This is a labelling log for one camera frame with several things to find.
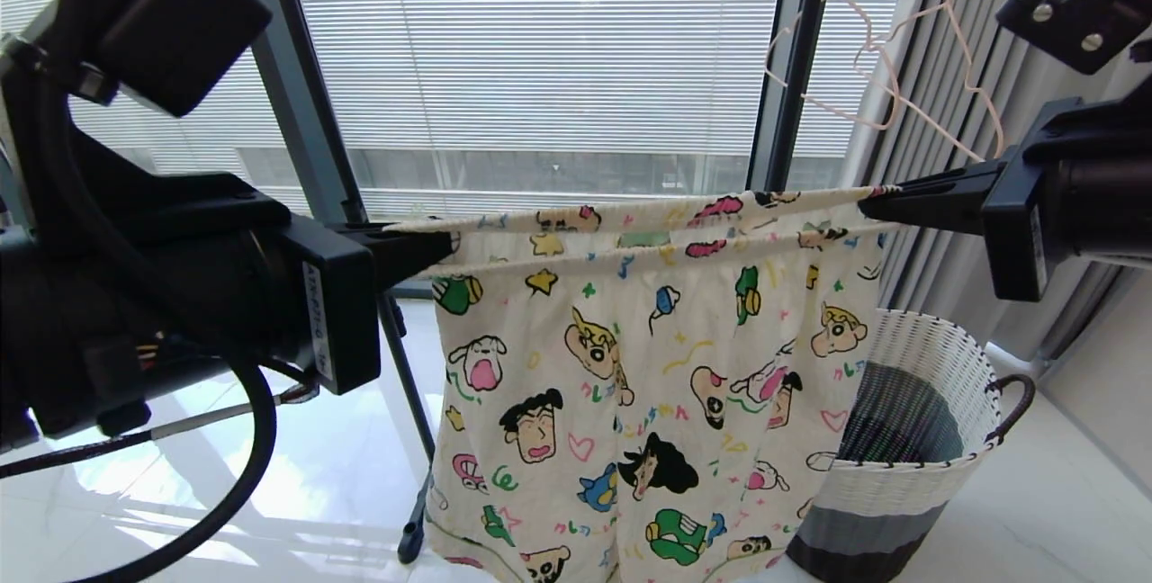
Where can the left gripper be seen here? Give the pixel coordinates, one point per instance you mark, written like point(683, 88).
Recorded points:
point(270, 295)

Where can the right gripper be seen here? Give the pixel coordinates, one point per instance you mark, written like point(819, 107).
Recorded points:
point(1098, 205)

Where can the pink clothes hanger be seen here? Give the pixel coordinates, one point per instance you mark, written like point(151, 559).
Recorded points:
point(846, 115)
point(994, 111)

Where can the cream printed garment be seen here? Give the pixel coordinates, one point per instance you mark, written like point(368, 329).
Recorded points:
point(630, 385)

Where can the white laundry basket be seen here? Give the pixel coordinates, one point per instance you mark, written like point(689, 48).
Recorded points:
point(909, 484)

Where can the black clothes rack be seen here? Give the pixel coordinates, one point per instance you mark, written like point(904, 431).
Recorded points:
point(808, 25)

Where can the beige curtain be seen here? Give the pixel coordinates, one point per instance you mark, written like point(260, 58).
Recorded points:
point(1071, 313)

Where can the window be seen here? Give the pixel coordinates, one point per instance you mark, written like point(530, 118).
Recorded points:
point(540, 70)

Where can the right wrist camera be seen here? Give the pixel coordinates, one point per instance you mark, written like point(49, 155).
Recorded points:
point(1071, 7)

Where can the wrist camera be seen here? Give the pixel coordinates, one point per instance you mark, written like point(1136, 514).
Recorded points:
point(180, 25)
point(1071, 7)

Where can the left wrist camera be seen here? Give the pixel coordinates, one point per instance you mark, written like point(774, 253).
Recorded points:
point(180, 25)

